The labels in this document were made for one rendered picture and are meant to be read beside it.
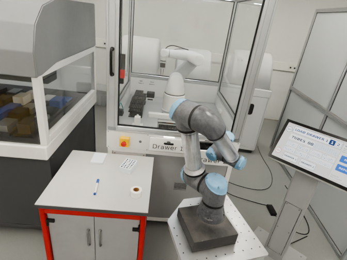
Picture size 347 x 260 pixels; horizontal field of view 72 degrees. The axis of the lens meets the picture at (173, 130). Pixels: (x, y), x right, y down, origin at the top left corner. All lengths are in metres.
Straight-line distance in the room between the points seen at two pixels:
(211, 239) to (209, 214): 0.12
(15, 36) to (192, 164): 1.16
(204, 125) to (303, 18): 4.45
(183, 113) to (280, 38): 4.26
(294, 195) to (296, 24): 3.77
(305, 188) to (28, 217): 2.11
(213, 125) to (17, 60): 1.13
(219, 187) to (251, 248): 0.36
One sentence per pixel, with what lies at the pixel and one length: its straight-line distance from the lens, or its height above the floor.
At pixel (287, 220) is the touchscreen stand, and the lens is 2.14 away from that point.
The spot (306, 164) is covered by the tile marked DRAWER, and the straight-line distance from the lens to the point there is 1.79.
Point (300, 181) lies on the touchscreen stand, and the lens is 1.94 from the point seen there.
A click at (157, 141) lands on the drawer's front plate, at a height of 0.90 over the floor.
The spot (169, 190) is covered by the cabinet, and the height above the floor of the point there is 0.42.
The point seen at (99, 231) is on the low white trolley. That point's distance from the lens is 1.61.
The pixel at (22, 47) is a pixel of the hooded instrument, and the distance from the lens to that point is 1.58.
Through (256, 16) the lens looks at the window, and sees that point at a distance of 1.71.
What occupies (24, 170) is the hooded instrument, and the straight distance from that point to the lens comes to 2.04.
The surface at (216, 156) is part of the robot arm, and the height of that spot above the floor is 1.10.
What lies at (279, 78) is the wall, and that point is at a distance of 5.30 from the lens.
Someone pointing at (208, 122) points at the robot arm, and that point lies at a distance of 0.98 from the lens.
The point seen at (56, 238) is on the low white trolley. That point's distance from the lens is 1.75.
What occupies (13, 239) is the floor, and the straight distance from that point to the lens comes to 2.48.
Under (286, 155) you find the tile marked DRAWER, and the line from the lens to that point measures 1.81.
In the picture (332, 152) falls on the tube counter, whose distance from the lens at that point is 1.82.
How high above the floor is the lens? 1.77
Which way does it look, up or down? 26 degrees down
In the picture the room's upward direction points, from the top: 7 degrees clockwise
